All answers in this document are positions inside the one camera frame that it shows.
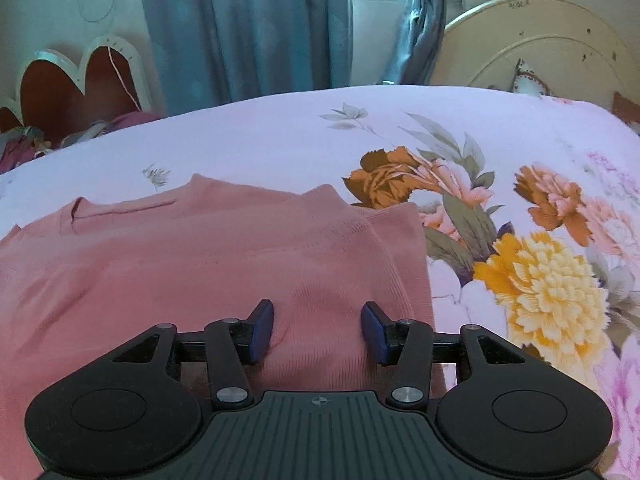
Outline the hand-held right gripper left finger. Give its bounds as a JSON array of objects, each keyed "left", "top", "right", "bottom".
[{"left": 111, "top": 299, "right": 277, "bottom": 409}]

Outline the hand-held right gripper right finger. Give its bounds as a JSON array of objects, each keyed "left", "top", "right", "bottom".
[{"left": 360, "top": 301, "right": 527, "bottom": 407}]

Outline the pink sweater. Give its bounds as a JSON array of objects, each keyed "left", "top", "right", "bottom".
[{"left": 0, "top": 174, "right": 448, "bottom": 466}]

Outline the pile of clothes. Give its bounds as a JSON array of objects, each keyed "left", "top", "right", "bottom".
[{"left": 0, "top": 111, "right": 162, "bottom": 175}]

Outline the floral bed sheet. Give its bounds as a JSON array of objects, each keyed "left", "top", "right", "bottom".
[{"left": 0, "top": 84, "right": 640, "bottom": 480}]

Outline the wide blue curtain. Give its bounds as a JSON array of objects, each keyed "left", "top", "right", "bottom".
[{"left": 136, "top": 0, "right": 355, "bottom": 113}]

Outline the narrow blue curtain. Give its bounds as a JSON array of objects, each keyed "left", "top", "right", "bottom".
[{"left": 397, "top": 0, "right": 449, "bottom": 87}]

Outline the red heart-shaped headboard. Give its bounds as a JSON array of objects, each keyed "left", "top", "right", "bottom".
[{"left": 0, "top": 34, "right": 160, "bottom": 136}]

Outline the cream round headboard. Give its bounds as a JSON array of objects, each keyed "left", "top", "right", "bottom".
[{"left": 429, "top": 0, "right": 640, "bottom": 111}]

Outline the thin white cable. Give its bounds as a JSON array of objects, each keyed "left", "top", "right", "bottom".
[{"left": 106, "top": 45, "right": 145, "bottom": 111}]

